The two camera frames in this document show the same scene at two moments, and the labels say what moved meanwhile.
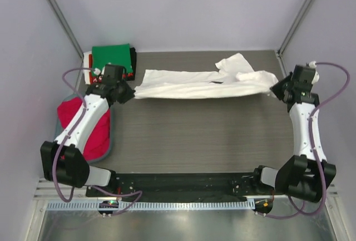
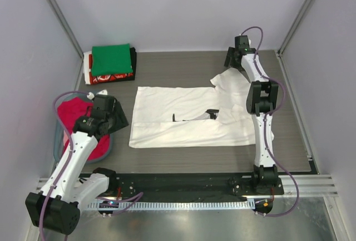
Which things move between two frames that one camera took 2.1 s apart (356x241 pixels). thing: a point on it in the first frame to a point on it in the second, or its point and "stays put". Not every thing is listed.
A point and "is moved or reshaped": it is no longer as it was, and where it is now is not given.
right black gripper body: x=279 y=89 to x=234 y=63
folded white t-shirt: x=86 y=65 stays put
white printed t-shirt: x=234 y=78 is moved or reshaped
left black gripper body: x=125 y=92 to x=117 y=119
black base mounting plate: x=197 y=186 stays put
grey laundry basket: x=90 y=161 stays put
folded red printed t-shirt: x=98 y=79 stays put
